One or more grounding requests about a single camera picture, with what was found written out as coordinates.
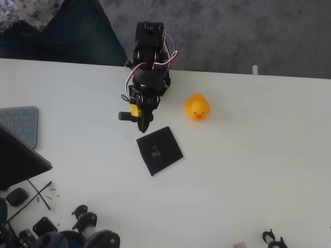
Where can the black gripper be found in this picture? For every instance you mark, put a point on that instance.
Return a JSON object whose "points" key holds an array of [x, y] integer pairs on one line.
{"points": [[147, 114]]}

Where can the yellow rubber duck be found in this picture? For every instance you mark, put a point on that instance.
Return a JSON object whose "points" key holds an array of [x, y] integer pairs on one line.
{"points": [[197, 108]]}

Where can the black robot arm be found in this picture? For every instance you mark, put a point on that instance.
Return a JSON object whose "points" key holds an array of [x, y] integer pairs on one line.
{"points": [[147, 38]]}

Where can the black square pad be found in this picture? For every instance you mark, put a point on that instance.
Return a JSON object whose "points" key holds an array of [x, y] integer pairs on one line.
{"points": [[168, 144]]}

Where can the black square mounting plate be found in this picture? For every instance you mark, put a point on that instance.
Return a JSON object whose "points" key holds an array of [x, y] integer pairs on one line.
{"points": [[44, 226]]}

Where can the brass and black plug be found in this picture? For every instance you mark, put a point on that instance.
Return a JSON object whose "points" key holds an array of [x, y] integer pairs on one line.
{"points": [[128, 62]]}

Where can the person in jeans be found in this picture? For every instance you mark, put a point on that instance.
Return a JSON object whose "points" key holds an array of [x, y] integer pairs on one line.
{"points": [[77, 38]]}

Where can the thin black stick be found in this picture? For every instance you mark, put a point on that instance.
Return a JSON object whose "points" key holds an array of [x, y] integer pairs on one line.
{"points": [[46, 204], [47, 185]]}

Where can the black clamp with silver rod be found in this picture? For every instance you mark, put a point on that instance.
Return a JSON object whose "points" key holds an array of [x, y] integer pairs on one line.
{"points": [[103, 239]]}

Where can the grey keyboard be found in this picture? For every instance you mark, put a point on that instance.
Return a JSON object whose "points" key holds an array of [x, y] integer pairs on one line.
{"points": [[20, 124]]}

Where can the black laptop screen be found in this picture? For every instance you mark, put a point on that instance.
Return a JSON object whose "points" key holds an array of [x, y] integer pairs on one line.
{"points": [[18, 162]]}

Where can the blue round part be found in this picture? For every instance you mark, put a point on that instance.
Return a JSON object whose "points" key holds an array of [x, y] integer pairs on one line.
{"points": [[75, 241]]}

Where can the small black pouch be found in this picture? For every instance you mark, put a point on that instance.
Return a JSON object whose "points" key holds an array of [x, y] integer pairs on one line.
{"points": [[17, 197]]}

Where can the dark blue round cap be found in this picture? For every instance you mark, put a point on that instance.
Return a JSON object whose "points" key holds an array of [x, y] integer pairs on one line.
{"points": [[51, 241]]}

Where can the white floral shirt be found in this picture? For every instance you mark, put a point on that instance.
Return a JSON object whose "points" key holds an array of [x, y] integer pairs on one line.
{"points": [[31, 10]]}

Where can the black circuit board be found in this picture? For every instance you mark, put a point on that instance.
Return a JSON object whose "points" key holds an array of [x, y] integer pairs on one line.
{"points": [[26, 236]]}

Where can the dark round object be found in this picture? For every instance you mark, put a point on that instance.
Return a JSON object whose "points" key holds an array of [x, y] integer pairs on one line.
{"points": [[2, 210]]}

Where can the small black clamp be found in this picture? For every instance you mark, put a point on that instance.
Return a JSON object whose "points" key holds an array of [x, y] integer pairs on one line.
{"points": [[278, 244]]}

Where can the black tangled part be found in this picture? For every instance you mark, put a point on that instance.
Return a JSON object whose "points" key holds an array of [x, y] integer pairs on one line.
{"points": [[3, 237]]}

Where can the white post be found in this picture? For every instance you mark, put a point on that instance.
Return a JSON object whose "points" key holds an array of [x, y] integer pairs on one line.
{"points": [[255, 70]]}

